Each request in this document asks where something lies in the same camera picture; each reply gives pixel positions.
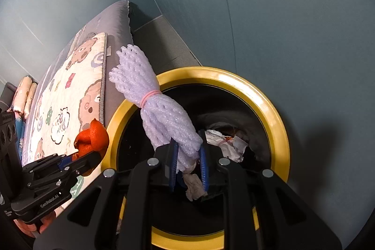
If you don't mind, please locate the bear print blanket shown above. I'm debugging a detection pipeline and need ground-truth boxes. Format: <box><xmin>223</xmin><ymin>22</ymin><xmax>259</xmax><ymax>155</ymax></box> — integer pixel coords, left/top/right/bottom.
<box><xmin>22</xmin><ymin>33</ymin><xmax>109</xmax><ymax>215</ymax></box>

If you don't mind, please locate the large white tissue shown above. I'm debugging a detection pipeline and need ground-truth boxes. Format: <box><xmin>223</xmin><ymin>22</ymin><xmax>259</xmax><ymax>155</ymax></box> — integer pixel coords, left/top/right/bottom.
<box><xmin>205</xmin><ymin>130</ymin><xmax>249</xmax><ymax>163</ymax></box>

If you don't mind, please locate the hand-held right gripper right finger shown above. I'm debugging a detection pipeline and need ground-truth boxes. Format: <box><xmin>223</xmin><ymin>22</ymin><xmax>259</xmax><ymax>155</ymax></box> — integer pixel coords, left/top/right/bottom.
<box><xmin>198</xmin><ymin>130</ymin><xmax>343</xmax><ymax>250</ymax></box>

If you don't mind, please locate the black bin with yellow rim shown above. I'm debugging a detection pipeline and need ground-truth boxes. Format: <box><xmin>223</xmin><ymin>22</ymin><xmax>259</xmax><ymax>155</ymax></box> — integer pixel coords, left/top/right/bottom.
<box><xmin>101</xmin><ymin>66</ymin><xmax>290</xmax><ymax>250</ymax></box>

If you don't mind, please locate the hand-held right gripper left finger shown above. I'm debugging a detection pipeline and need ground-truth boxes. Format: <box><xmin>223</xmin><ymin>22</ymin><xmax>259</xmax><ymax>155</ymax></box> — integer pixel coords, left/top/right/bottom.
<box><xmin>32</xmin><ymin>142</ymin><xmax>180</xmax><ymax>250</ymax></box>

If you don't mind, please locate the purple foam net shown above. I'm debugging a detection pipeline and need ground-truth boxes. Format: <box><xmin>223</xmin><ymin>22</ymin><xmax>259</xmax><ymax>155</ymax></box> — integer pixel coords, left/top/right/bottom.
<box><xmin>109</xmin><ymin>44</ymin><xmax>204</xmax><ymax>173</ymax></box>

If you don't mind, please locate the folded blue floral quilt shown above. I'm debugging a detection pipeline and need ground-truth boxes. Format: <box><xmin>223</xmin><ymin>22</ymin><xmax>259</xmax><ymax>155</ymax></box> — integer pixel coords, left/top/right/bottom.
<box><xmin>13</xmin><ymin>117</ymin><xmax>26</xmax><ymax>163</ymax></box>

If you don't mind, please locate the large orange peel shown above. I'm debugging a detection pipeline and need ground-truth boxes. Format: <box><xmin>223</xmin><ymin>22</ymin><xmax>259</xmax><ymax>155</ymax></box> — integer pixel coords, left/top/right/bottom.
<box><xmin>74</xmin><ymin>118</ymin><xmax>109</xmax><ymax>176</ymax></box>

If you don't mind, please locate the folded peach quilt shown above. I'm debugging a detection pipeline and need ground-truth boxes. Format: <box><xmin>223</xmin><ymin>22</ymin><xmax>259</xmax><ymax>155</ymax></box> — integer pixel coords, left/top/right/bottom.
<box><xmin>10</xmin><ymin>76</ymin><xmax>38</xmax><ymax>119</ymax></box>

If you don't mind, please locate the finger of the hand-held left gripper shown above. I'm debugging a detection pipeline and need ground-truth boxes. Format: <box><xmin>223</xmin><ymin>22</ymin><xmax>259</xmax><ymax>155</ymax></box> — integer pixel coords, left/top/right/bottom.
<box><xmin>23</xmin><ymin>154</ymin><xmax>69</xmax><ymax>174</ymax></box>
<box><xmin>57</xmin><ymin>150</ymin><xmax>101</xmax><ymax>177</ymax></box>

